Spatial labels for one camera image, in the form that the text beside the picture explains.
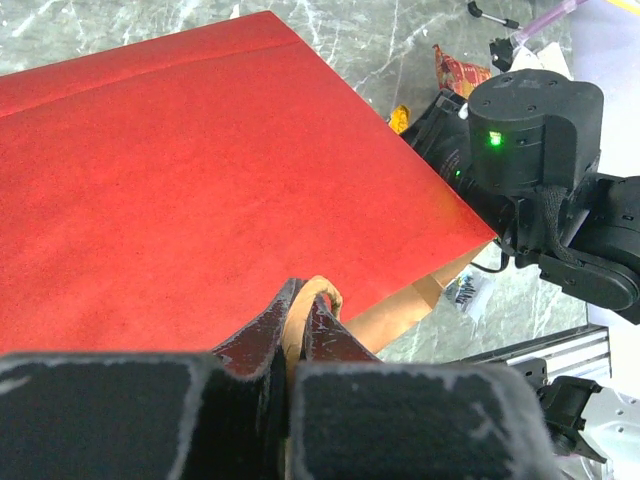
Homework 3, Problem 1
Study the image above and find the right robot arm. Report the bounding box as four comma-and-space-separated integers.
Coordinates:
402, 69, 639, 323

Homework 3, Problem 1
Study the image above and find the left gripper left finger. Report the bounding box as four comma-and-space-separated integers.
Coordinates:
1, 279, 303, 479

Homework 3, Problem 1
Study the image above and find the yellow m&m's packet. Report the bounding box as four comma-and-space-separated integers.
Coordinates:
388, 104, 411, 134

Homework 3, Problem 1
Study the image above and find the white mints sachet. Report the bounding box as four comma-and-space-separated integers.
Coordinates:
444, 270, 495, 321

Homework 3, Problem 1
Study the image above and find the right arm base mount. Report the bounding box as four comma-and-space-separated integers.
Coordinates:
511, 358, 606, 464

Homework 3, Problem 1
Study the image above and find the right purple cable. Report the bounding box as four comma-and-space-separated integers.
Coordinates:
514, 0, 591, 46

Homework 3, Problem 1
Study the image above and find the aluminium frame rail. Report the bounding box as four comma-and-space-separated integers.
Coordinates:
447, 325, 611, 388

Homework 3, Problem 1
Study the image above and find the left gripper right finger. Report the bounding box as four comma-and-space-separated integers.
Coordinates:
289, 292, 559, 480

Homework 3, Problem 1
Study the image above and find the red candy snack bag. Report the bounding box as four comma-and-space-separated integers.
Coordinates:
433, 44, 492, 99

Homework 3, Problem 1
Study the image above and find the red paper bag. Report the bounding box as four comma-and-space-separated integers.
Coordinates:
1, 12, 492, 353

